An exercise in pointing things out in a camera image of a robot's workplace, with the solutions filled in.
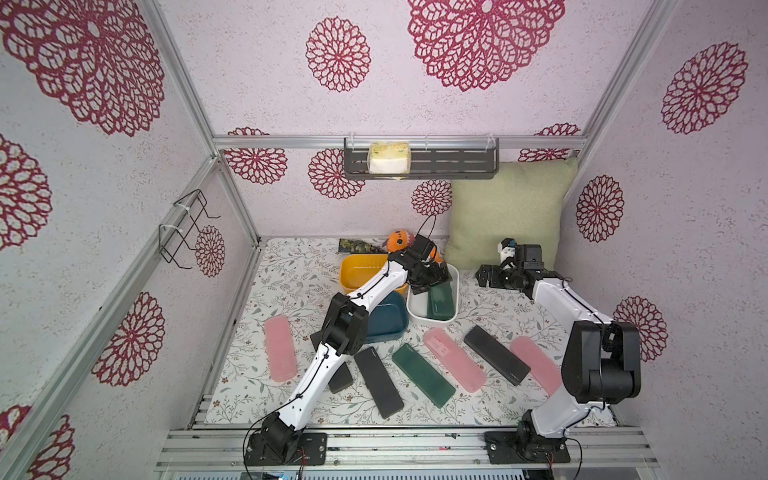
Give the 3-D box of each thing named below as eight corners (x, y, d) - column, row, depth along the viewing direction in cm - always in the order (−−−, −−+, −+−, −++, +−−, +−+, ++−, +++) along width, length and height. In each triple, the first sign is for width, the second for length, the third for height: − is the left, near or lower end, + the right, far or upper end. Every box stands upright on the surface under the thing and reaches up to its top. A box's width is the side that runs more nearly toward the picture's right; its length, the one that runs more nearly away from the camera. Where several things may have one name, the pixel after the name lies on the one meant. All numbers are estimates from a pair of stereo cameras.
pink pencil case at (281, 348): (274, 386, 86) (272, 384, 84) (265, 321, 99) (263, 318, 98) (301, 377, 87) (299, 375, 86) (289, 314, 101) (287, 311, 99)
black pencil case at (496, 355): (455, 343, 94) (457, 339, 92) (470, 325, 98) (471, 321, 96) (518, 389, 85) (521, 386, 83) (531, 367, 89) (534, 364, 87)
